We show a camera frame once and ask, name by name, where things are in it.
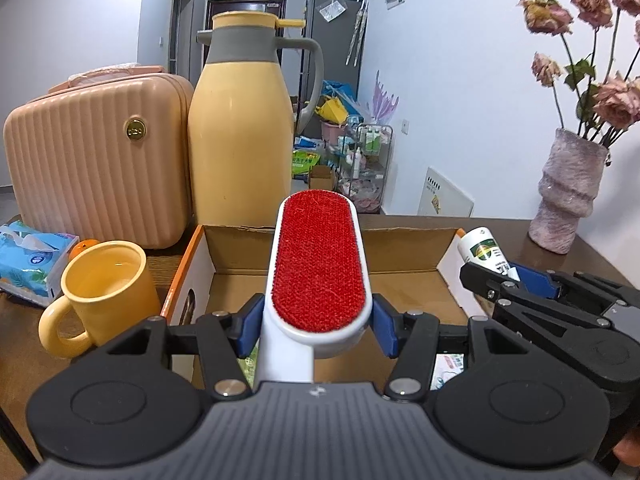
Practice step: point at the green sanitizer bottle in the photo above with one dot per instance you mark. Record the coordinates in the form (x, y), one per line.
(248, 365)

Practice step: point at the pink textured vase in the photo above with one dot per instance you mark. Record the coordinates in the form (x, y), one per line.
(569, 184)

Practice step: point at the red white lint brush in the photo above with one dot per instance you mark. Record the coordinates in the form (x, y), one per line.
(318, 297)

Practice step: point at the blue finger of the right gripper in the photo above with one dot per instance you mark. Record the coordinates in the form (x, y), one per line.
(536, 282)
(488, 284)

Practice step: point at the yellow watering can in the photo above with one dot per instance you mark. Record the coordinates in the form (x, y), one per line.
(331, 109)

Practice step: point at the wire storage cart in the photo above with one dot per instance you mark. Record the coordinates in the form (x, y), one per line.
(361, 165)

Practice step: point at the yellow thermos jug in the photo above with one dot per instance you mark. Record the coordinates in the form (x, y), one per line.
(241, 124)

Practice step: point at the red cardboard box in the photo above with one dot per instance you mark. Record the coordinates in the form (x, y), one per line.
(413, 268)

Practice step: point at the white spray bottle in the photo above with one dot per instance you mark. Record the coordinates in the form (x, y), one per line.
(480, 246)

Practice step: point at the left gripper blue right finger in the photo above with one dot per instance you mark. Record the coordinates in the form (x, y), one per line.
(411, 340)

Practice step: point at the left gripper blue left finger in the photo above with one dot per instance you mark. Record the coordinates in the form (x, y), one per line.
(224, 339)

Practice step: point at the pink ribbed suitcase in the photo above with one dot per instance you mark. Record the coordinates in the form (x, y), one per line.
(106, 160)

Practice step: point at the yellow mug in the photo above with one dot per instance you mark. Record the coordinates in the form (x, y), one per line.
(110, 288)

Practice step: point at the blue tissue pack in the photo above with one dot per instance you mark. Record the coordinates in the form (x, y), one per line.
(32, 262)

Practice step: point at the grey refrigerator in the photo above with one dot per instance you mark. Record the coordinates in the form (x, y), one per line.
(334, 39)

